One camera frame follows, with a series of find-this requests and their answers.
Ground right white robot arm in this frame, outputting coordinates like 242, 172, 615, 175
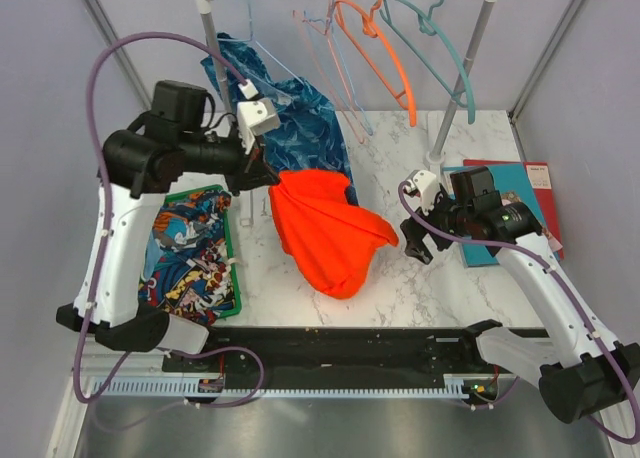
398, 167, 639, 423

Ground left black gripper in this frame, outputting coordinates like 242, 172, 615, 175
179, 125, 281, 197

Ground purple cable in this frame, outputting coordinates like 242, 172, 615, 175
397, 179, 640, 445
72, 31, 268, 409

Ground white cable duct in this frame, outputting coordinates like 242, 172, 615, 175
102, 376, 497, 399

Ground pink wire hanger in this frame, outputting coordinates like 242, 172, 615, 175
292, 0, 366, 142

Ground orange shorts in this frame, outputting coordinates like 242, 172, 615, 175
269, 169, 399, 300

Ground red book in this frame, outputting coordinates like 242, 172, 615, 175
463, 159, 564, 261

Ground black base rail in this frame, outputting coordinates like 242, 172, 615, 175
162, 326, 494, 389

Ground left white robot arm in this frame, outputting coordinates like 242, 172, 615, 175
56, 80, 280, 371

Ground blue patterned shorts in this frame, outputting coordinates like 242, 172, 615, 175
217, 32, 358, 205

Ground colourful comic print shorts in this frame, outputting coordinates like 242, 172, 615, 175
138, 189, 238, 327

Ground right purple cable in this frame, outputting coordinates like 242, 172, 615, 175
397, 179, 640, 445

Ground teal plastic hanger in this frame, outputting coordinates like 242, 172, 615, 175
377, 0, 477, 125

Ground light blue wire hanger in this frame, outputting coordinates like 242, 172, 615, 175
244, 0, 304, 85

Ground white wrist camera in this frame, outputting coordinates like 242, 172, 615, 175
403, 170, 441, 213
236, 79, 281, 137

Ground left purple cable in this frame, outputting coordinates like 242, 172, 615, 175
72, 31, 268, 409

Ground orange plastic hanger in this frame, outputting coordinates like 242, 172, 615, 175
333, 0, 417, 127

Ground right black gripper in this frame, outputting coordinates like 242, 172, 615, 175
400, 183, 473, 264

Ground teal folder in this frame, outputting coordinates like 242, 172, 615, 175
460, 163, 547, 268

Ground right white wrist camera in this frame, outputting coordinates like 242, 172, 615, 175
403, 170, 441, 213

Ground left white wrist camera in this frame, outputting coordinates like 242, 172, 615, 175
236, 79, 281, 137

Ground pink illustrated book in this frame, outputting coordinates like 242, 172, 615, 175
501, 191, 563, 253

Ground green plastic basket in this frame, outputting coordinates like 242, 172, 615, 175
164, 183, 244, 320

